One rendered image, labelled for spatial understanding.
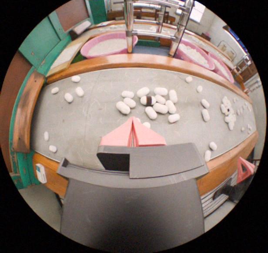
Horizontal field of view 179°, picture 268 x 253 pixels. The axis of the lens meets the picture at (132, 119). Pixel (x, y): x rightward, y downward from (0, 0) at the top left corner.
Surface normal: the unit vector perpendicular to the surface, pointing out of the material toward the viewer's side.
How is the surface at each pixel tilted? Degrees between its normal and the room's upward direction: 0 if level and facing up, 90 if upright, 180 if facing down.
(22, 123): 67
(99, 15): 90
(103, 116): 0
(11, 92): 90
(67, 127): 0
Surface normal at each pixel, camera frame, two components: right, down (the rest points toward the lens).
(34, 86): 0.91, -0.11
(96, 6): 0.07, 0.97
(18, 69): 1.00, 0.00
